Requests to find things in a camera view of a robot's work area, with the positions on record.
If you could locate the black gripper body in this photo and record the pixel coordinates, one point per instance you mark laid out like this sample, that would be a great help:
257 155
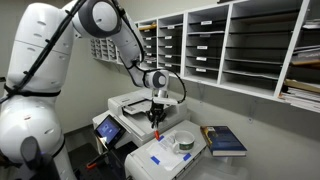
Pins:
156 110

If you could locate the orange marker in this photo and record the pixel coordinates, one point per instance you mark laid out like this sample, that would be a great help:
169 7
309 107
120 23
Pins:
156 134

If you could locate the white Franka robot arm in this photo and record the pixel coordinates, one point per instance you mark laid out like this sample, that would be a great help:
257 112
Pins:
36 66

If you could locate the large white office copier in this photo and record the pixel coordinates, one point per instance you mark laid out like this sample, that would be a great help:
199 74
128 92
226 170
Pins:
133 110

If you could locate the white and green mug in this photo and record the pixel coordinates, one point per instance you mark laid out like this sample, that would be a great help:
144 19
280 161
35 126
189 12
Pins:
183 144

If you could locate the copier touchscreen control panel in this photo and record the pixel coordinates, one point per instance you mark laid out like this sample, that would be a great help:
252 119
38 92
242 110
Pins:
108 130

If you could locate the blue tape piece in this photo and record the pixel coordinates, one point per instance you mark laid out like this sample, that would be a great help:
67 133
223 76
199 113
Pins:
155 160
161 138
187 157

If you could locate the white paper sheet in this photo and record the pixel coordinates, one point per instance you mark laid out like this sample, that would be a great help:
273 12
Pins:
163 153

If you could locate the dark blue hardcover book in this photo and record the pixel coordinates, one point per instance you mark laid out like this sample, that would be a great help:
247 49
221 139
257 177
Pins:
223 140

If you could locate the black clamp with orange tips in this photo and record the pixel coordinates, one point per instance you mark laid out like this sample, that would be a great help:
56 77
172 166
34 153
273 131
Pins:
91 165

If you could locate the orange folder in sorter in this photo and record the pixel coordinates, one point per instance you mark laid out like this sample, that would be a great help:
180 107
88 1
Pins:
147 27

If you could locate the white mail sorter shelf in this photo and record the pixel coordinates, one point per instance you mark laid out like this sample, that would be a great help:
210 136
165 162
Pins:
253 46

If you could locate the stack of papers in sorter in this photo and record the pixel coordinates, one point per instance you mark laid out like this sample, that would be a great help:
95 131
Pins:
300 95

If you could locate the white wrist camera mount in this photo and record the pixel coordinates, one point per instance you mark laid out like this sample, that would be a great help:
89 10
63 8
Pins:
165 100

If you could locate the small grey wall sorter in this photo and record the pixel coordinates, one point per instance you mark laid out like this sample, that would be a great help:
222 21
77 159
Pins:
104 50

